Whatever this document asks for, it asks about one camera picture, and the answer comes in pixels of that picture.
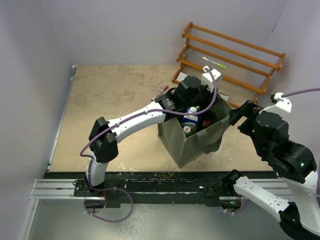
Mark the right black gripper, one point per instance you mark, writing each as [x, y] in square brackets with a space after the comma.
[246, 109]

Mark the glass cola bottle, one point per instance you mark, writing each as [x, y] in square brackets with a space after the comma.
[207, 119]

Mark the green canvas bag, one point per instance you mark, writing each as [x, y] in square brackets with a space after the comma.
[185, 149]

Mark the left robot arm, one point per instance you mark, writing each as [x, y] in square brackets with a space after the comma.
[192, 96]

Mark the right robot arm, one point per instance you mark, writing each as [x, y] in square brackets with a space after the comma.
[293, 162]

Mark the blue white beverage carton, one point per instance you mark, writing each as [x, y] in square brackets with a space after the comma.
[191, 121]

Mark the small red white packet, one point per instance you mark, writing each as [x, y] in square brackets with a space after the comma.
[223, 96]

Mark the wooden shelf rack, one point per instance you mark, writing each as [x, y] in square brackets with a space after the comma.
[249, 67]

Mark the green marker pen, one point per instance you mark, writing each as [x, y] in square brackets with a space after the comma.
[213, 62]

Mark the green bottle white cap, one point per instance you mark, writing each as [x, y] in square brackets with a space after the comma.
[189, 131]

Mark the white card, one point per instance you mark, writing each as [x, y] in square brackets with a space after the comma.
[181, 76]

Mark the purple marker pen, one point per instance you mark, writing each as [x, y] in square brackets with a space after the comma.
[159, 93]

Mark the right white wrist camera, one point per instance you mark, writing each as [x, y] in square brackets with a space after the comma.
[281, 105]

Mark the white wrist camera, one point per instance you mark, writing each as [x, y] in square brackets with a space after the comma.
[209, 76]
[281, 105]

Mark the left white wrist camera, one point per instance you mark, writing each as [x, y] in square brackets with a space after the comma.
[209, 76]

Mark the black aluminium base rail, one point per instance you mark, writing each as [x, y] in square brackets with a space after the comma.
[139, 187]

